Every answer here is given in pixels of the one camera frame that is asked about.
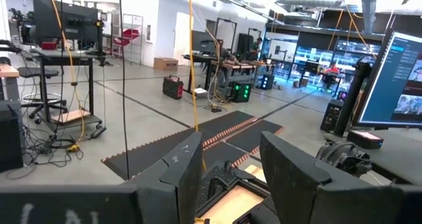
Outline black hazard-striped floor mat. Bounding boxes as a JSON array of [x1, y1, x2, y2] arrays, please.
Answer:
[[101, 110, 258, 182], [202, 118, 286, 168]]

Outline large black monitor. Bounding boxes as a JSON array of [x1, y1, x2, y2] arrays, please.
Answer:
[[32, 0, 100, 43]]

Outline black stand pole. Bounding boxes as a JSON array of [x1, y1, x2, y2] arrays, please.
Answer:
[[332, 59, 373, 138]]

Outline cardboard box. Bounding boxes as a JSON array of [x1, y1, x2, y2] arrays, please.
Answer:
[[153, 57, 179, 72]]

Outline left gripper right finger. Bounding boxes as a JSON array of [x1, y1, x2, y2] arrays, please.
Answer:
[[259, 130, 422, 224]]

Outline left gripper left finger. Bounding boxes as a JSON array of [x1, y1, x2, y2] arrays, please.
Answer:
[[0, 130, 204, 224]]

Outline wire shelf with red bins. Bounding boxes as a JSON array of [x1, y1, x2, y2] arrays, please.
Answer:
[[111, 13, 145, 65]]

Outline black desk monitor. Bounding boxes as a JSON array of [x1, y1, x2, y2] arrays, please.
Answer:
[[191, 30, 219, 54]]

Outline black computer green lights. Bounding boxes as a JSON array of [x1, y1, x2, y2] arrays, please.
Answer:
[[228, 81, 253, 104]]

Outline grey ceiling pipe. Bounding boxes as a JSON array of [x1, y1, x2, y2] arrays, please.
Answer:
[[359, 0, 380, 35]]

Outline black desk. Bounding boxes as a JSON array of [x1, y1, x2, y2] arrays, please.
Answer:
[[181, 53, 219, 94]]

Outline thick yellow hanging cable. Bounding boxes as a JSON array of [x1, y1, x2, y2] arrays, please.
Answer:
[[187, 0, 208, 173]]

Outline black computer tower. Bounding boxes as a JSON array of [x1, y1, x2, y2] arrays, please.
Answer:
[[0, 99, 25, 173], [320, 98, 345, 133]]

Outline computer monitor blue screen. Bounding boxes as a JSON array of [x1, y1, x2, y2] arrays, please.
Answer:
[[357, 28, 422, 130]]

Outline thin yellow hanging cable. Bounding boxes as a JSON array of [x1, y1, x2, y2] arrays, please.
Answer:
[[49, 0, 86, 153]]

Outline wooden-top table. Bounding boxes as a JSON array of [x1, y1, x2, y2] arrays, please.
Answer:
[[0, 63, 21, 101]]

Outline black and red case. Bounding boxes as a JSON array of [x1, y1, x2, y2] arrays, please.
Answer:
[[162, 74, 185, 101]]

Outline wooden-top workbench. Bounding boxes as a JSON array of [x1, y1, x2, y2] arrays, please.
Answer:
[[210, 60, 276, 97]]

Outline black office chair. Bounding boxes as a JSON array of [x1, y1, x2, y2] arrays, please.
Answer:
[[16, 66, 69, 125]]

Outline black computer blue lights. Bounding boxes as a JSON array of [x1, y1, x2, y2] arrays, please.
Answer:
[[260, 73, 276, 91]]

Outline small black pink-topped device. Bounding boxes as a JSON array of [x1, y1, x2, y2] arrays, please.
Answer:
[[346, 129, 385, 150]]

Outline black rolling workstation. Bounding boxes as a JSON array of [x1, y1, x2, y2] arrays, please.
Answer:
[[31, 47, 107, 134]]

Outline person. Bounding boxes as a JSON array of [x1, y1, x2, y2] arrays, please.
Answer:
[[320, 62, 342, 90], [248, 36, 265, 61]]

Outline black metal table frame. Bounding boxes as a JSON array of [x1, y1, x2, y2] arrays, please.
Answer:
[[194, 161, 275, 224]]

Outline thick black hanging cable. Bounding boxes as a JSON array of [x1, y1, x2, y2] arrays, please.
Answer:
[[117, 0, 131, 181]]

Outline dark grey desk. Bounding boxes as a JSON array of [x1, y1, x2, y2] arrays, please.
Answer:
[[324, 127, 422, 186]]

